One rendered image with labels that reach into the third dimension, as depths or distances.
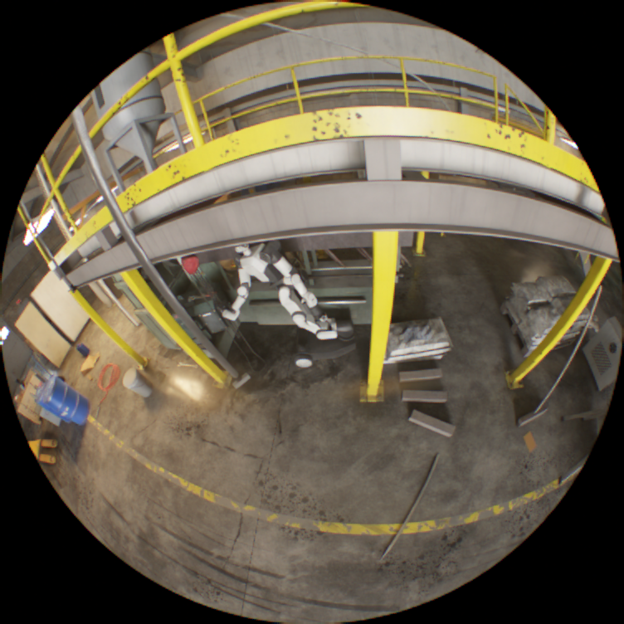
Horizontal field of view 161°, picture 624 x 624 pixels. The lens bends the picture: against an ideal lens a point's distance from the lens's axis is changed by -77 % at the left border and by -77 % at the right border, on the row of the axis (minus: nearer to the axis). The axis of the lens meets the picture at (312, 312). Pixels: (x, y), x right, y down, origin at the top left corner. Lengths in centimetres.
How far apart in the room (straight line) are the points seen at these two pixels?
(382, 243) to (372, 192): 21
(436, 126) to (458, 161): 59
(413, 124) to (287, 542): 269
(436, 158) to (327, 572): 302
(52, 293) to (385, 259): 758
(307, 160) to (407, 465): 235
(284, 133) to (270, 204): 31
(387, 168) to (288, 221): 45
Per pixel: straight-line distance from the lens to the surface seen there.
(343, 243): 201
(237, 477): 237
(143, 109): 249
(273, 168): 134
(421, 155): 132
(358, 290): 228
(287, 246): 211
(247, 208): 98
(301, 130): 79
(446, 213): 98
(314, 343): 238
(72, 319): 772
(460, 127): 87
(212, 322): 247
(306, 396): 229
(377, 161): 81
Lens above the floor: 210
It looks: 46 degrees down
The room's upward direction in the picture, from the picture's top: 15 degrees counter-clockwise
